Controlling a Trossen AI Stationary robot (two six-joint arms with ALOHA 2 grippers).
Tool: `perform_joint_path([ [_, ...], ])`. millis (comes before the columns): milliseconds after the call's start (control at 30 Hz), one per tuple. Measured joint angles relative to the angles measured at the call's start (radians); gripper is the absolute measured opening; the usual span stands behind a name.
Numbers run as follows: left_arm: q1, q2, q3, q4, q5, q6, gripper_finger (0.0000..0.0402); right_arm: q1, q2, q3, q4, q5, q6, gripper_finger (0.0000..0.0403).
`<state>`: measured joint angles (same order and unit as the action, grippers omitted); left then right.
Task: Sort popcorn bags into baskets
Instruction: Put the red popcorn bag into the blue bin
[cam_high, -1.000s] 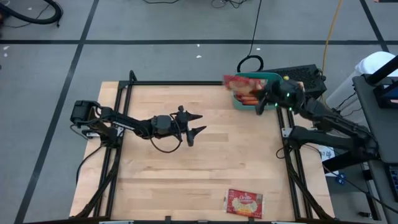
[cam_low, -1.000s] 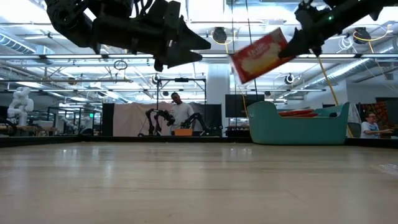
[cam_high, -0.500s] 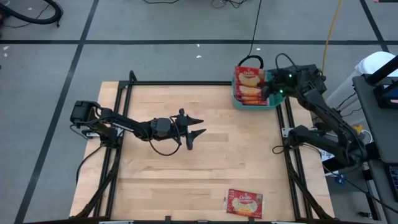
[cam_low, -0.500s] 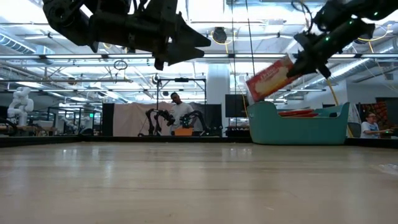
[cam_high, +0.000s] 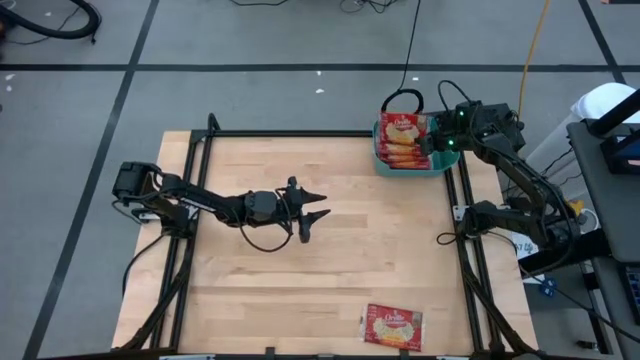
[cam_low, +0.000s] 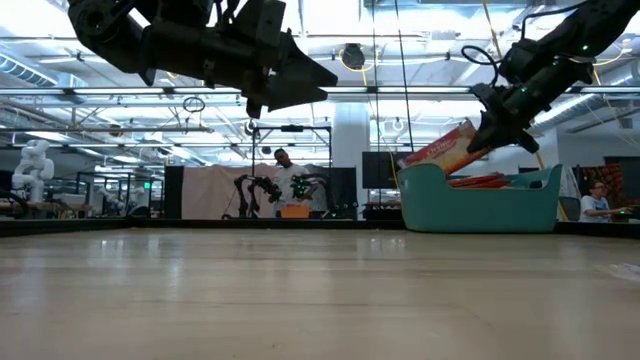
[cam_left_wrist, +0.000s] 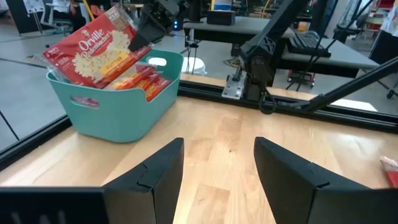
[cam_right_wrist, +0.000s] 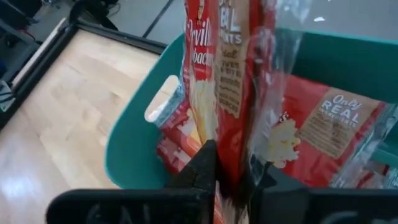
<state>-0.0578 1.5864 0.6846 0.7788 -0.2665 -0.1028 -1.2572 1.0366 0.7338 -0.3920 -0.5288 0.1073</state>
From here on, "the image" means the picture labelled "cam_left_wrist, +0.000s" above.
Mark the person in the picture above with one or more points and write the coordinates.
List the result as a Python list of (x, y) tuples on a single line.
[(65, 9)]

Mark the black keyboard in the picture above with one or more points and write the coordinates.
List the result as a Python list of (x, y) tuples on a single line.
[(308, 45)]

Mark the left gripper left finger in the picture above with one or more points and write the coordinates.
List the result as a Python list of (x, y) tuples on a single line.
[(155, 193)]

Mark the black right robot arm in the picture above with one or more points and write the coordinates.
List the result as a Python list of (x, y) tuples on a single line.
[(258, 62)]

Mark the grey office chair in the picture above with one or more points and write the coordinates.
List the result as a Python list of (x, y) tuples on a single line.
[(59, 23)]

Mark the red Orville popcorn bag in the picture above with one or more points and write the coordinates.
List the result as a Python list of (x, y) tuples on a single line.
[(391, 177), (133, 77), (93, 53), (158, 90), (152, 81)]

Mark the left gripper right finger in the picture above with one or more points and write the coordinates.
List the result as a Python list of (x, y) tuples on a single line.
[(289, 186)]

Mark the black panel stand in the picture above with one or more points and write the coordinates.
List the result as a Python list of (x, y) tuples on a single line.
[(18, 18)]

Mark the black desktop device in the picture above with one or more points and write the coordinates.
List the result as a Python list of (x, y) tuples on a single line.
[(220, 17)]

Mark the grey desk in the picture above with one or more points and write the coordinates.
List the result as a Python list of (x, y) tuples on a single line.
[(348, 59), (217, 29)]

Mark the silver base mounting plate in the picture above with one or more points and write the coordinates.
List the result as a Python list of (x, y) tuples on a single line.
[(233, 88)]

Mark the black cabinet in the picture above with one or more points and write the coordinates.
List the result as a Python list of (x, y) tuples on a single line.
[(384, 49)]

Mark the black chair base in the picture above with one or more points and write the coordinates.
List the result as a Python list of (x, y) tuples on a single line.
[(390, 93)]

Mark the black office chair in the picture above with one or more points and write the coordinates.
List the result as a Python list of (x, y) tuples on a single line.
[(348, 32)]

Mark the blue storage box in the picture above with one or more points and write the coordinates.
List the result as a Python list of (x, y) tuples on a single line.
[(222, 4)]

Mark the teal plastic basket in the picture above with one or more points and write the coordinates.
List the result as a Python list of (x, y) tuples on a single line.
[(124, 121)]

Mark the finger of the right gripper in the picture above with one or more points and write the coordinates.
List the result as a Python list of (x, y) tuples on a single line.
[(144, 37)]

